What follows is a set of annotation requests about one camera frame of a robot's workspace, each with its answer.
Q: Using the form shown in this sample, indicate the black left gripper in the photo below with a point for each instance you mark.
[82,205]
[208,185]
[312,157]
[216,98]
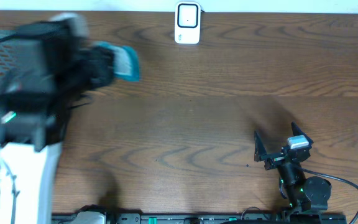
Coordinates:
[92,68]

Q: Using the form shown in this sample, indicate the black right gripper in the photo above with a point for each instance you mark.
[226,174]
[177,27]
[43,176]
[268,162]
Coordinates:
[275,159]

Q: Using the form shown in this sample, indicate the teal mouthwash bottle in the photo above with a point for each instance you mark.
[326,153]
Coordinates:
[125,62]

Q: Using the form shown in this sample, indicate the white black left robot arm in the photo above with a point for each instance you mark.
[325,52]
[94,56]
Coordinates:
[35,110]

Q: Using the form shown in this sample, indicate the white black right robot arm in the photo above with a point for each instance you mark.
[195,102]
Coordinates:
[306,195]

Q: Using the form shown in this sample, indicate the white barcode scanner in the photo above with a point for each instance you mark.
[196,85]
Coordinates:
[187,23]

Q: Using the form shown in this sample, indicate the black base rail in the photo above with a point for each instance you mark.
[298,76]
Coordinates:
[250,216]

